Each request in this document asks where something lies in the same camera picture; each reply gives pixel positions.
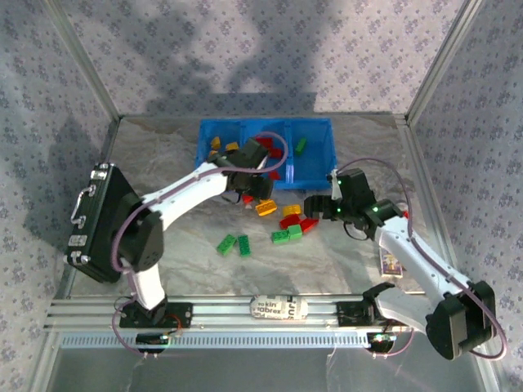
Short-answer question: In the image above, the yellow long lego brick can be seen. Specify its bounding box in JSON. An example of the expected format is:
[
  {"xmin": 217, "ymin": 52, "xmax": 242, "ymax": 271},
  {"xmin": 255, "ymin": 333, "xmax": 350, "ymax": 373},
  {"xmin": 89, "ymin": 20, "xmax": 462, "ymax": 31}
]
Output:
[{"xmin": 255, "ymin": 199, "xmax": 278, "ymax": 217}]

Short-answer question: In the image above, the blue three-compartment bin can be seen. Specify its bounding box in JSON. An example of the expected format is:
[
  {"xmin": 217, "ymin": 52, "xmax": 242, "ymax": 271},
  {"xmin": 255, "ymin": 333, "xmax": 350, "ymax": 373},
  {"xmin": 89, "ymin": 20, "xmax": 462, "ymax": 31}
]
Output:
[{"xmin": 194, "ymin": 117, "xmax": 338, "ymax": 192}]

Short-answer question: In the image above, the small printed card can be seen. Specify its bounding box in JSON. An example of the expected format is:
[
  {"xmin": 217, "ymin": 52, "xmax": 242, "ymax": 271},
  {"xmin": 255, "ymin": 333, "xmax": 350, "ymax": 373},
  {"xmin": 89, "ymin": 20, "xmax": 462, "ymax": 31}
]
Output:
[{"xmin": 378, "ymin": 246, "xmax": 405, "ymax": 278}]

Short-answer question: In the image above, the printed sticker label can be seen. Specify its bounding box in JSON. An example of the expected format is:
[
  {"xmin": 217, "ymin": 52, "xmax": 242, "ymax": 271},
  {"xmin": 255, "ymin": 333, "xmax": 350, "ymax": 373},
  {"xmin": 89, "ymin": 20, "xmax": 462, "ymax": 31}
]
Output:
[{"xmin": 248, "ymin": 296, "xmax": 308, "ymax": 323}]

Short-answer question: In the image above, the black hard case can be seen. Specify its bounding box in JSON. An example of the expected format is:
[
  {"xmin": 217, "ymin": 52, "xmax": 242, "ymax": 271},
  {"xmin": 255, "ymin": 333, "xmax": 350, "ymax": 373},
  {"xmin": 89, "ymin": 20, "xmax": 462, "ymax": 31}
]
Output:
[{"xmin": 64, "ymin": 162, "xmax": 142, "ymax": 284}]

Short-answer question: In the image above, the grey metal panel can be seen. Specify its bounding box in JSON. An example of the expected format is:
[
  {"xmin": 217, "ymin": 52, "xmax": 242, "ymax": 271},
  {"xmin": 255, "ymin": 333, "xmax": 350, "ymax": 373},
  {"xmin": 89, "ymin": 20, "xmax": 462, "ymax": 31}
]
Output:
[{"xmin": 48, "ymin": 346, "xmax": 494, "ymax": 392}]

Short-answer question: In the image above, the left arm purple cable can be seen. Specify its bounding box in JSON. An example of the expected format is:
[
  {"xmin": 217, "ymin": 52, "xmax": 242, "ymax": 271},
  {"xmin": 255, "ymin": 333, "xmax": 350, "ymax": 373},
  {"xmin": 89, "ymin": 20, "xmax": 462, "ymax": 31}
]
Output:
[{"xmin": 110, "ymin": 131, "xmax": 290, "ymax": 360}]

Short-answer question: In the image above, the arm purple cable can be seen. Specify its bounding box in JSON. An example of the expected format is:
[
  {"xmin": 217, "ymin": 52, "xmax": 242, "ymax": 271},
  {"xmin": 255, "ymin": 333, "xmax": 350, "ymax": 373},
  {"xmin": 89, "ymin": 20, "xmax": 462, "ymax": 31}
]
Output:
[
  {"xmin": 335, "ymin": 158, "xmax": 509, "ymax": 363},
  {"xmin": 110, "ymin": 131, "xmax": 290, "ymax": 360}
]

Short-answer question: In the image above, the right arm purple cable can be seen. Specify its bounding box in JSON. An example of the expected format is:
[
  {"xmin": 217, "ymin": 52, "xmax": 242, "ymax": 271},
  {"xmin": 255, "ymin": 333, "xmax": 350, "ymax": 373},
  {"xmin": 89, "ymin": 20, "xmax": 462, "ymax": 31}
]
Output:
[{"xmin": 335, "ymin": 158, "xmax": 509, "ymax": 363}]

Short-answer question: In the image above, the aluminium rear frame rail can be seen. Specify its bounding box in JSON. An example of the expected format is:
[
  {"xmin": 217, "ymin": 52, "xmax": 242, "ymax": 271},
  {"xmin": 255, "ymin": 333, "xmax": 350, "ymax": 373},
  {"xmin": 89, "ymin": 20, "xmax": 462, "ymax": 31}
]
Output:
[{"xmin": 118, "ymin": 112, "xmax": 409, "ymax": 123}]

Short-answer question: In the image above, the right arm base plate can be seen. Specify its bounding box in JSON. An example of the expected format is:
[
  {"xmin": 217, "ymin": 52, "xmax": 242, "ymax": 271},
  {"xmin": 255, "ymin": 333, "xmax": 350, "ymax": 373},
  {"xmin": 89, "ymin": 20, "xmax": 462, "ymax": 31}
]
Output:
[{"xmin": 337, "ymin": 301, "xmax": 411, "ymax": 327}]

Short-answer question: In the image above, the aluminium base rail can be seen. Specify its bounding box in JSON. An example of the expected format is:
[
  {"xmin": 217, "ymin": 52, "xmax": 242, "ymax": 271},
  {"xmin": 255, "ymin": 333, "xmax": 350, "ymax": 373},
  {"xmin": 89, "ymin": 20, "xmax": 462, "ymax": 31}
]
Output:
[{"xmin": 44, "ymin": 294, "xmax": 434, "ymax": 334}]

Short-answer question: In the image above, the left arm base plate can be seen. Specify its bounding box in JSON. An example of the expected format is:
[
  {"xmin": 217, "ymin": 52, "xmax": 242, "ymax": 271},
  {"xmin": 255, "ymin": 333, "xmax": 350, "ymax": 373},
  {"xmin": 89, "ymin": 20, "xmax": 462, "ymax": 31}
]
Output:
[{"xmin": 119, "ymin": 302, "xmax": 193, "ymax": 329}]

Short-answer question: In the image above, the slotted cable duct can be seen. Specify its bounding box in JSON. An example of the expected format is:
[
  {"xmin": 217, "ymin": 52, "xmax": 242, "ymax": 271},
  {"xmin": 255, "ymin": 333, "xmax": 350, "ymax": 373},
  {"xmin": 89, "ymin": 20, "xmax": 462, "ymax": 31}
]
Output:
[{"xmin": 56, "ymin": 331, "xmax": 371, "ymax": 349}]

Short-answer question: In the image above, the aluminium corner post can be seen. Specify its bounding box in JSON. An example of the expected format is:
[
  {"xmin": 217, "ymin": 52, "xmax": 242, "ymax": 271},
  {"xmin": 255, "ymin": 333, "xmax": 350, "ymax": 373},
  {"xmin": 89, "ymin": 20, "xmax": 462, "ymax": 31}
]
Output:
[
  {"xmin": 405, "ymin": 0, "xmax": 486, "ymax": 123},
  {"xmin": 40, "ymin": 0, "xmax": 123, "ymax": 123}
]

